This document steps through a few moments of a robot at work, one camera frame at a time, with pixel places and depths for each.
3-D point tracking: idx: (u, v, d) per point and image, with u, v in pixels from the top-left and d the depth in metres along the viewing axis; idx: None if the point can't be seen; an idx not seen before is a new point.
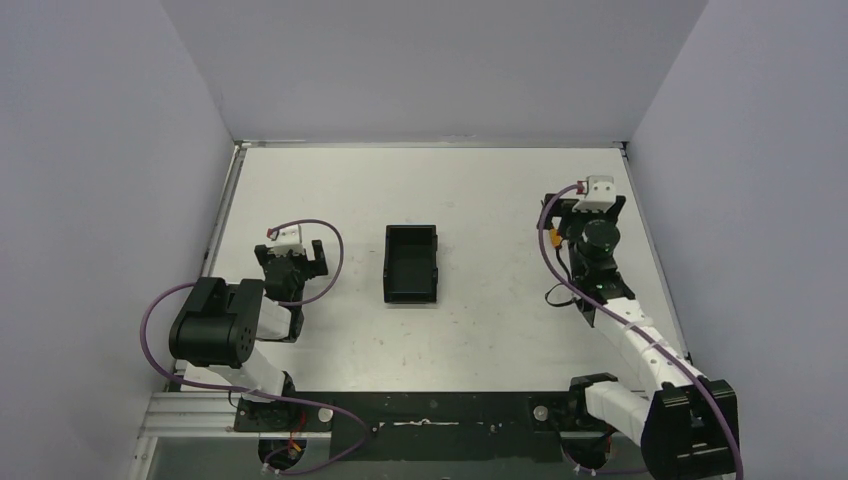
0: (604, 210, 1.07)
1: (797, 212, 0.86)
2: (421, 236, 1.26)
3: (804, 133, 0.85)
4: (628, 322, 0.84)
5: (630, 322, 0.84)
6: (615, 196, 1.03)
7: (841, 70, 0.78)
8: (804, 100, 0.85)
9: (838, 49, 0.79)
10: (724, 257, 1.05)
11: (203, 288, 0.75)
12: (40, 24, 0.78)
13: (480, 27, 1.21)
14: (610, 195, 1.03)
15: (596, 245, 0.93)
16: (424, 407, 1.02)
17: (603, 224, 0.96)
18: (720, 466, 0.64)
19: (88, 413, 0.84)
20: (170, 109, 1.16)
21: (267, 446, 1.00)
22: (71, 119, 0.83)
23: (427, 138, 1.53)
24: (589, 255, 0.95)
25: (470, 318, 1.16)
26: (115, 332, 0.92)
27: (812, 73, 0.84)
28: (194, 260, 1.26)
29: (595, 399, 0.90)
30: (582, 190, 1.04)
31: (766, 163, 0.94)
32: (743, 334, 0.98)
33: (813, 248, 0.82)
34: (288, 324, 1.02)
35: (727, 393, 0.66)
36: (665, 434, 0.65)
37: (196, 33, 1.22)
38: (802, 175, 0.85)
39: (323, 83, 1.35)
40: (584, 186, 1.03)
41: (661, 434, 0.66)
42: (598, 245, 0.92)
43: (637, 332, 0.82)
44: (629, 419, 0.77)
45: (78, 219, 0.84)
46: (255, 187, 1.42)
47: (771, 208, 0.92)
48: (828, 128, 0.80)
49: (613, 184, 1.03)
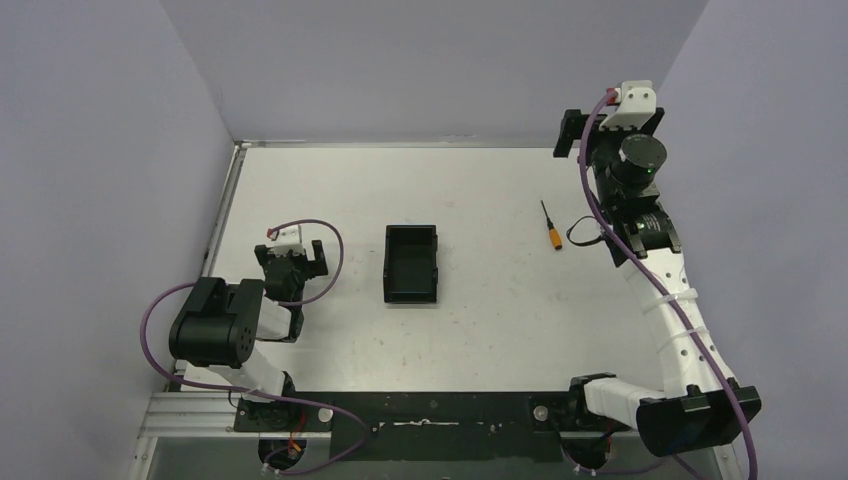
0: (639, 125, 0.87)
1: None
2: (420, 236, 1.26)
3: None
4: (668, 295, 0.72)
5: (671, 296, 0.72)
6: (655, 106, 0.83)
7: None
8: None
9: None
10: (733, 257, 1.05)
11: (203, 288, 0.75)
12: (42, 24, 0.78)
13: (479, 27, 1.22)
14: (650, 105, 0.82)
15: (637, 166, 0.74)
16: (425, 407, 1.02)
17: (644, 139, 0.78)
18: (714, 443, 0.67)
19: (88, 413, 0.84)
20: (170, 110, 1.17)
21: (267, 446, 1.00)
22: (72, 119, 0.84)
23: (427, 138, 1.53)
24: (626, 180, 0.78)
25: (470, 318, 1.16)
26: (115, 332, 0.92)
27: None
28: (194, 260, 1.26)
29: (597, 396, 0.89)
30: (615, 100, 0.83)
31: None
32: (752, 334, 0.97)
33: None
34: (288, 323, 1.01)
35: (753, 400, 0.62)
36: (672, 424, 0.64)
37: (197, 33, 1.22)
38: None
39: (323, 82, 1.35)
40: (617, 95, 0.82)
41: (670, 430, 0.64)
42: (640, 166, 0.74)
43: (673, 308, 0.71)
44: (626, 403, 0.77)
45: (79, 218, 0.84)
46: (255, 187, 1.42)
47: None
48: None
49: (652, 91, 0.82)
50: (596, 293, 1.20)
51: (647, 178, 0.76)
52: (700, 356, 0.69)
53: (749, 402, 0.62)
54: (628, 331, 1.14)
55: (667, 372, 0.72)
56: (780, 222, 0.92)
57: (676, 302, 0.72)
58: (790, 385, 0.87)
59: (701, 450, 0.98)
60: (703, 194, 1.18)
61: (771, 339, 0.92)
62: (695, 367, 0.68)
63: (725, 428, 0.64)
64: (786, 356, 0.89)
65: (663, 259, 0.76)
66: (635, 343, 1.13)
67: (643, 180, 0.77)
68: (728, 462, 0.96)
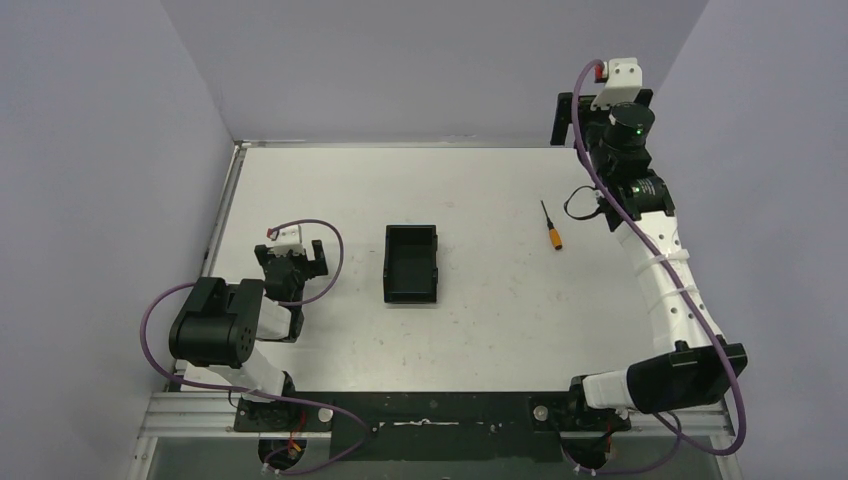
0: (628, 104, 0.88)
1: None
2: (420, 236, 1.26)
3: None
4: (659, 256, 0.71)
5: (662, 256, 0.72)
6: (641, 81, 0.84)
7: None
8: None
9: None
10: (733, 258, 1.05)
11: (203, 288, 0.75)
12: (42, 24, 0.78)
13: (479, 27, 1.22)
14: (636, 78, 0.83)
15: (625, 127, 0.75)
16: (425, 407, 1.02)
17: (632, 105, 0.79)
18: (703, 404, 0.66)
19: (88, 414, 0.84)
20: (170, 110, 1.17)
21: (267, 446, 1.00)
22: (72, 118, 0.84)
23: (427, 138, 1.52)
24: (618, 144, 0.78)
25: (470, 318, 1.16)
26: (116, 333, 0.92)
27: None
28: (194, 259, 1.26)
29: (597, 391, 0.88)
30: (602, 76, 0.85)
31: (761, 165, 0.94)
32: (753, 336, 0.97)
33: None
34: (288, 323, 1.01)
35: (742, 356, 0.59)
36: (663, 383, 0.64)
37: (197, 33, 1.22)
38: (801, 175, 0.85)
39: (322, 82, 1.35)
40: (604, 70, 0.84)
41: (659, 386, 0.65)
42: (628, 126, 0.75)
43: (664, 268, 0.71)
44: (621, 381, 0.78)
45: (79, 219, 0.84)
46: (255, 187, 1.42)
47: None
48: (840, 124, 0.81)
49: (638, 67, 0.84)
50: (596, 293, 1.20)
51: (638, 141, 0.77)
52: (691, 314, 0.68)
53: (735, 358, 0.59)
54: (628, 329, 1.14)
55: (659, 330, 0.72)
56: (774, 221, 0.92)
57: (669, 264, 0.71)
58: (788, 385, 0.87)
59: (701, 450, 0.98)
60: (700, 194, 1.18)
61: (769, 339, 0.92)
62: (683, 325, 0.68)
63: (712, 386, 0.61)
64: (784, 356, 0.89)
65: (658, 222, 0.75)
66: (627, 312, 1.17)
67: (634, 144, 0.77)
68: (728, 462, 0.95)
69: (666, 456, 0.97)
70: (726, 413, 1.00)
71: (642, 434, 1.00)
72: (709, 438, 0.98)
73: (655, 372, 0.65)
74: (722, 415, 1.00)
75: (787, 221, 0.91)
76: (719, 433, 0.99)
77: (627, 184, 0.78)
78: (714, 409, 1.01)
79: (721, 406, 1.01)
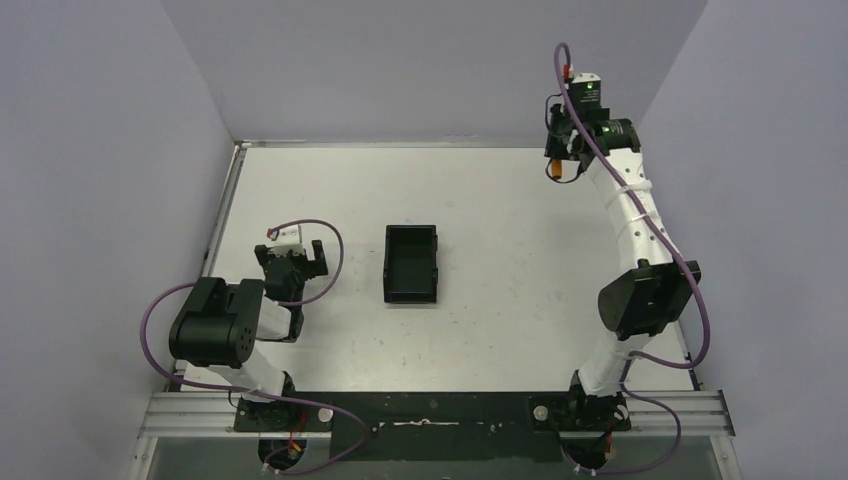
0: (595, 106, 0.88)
1: (784, 211, 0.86)
2: (420, 236, 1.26)
3: (794, 128, 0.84)
4: (625, 187, 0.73)
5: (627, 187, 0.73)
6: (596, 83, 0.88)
7: (829, 67, 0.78)
8: (792, 95, 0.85)
9: (826, 47, 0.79)
10: (717, 259, 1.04)
11: (203, 288, 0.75)
12: (41, 24, 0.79)
13: (480, 24, 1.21)
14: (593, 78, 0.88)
15: (578, 85, 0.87)
16: (425, 407, 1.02)
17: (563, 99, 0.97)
18: (663, 320, 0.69)
19: (87, 416, 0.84)
20: (170, 107, 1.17)
21: (267, 446, 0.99)
22: (72, 117, 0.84)
23: (427, 138, 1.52)
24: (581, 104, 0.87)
25: (470, 318, 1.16)
26: (115, 333, 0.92)
27: (801, 72, 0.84)
28: (194, 260, 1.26)
29: (590, 373, 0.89)
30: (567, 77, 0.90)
31: (754, 164, 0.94)
32: (741, 340, 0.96)
33: (800, 247, 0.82)
34: (288, 323, 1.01)
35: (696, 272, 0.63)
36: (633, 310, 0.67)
37: (198, 33, 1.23)
38: (791, 173, 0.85)
39: (322, 82, 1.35)
40: (570, 70, 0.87)
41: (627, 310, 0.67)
42: (580, 83, 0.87)
43: (630, 199, 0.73)
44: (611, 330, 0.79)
45: (76, 218, 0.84)
46: (255, 187, 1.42)
47: (761, 207, 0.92)
48: (817, 116, 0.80)
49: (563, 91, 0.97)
50: (587, 270, 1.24)
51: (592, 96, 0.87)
52: (652, 235, 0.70)
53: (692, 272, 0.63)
54: None
55: (623, 251, 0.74)
56: (760, 218, 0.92)
57: (633, 194, 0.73)
58: (775, 383, 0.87)
59: (700, 451, 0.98)
60: (690, 193, 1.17)
61: (758, 338, 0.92)
62: (645, 244, 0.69)
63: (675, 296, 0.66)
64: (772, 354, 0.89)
65: (623, 158, 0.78)
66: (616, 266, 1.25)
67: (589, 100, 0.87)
68: (728, 462, 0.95)
69: (666, 457, 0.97)
70: (726, 413, 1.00)
71: (642, 433, 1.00)
72: (709, 438, 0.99)
73: (621, 292, 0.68)
74: (722, 415, 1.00)
75: (765, 222, 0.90)
76: (719, 433, 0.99)
77: (597, 124, 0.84)
78: (714, 409, 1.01)
79: (722, 405, 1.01)
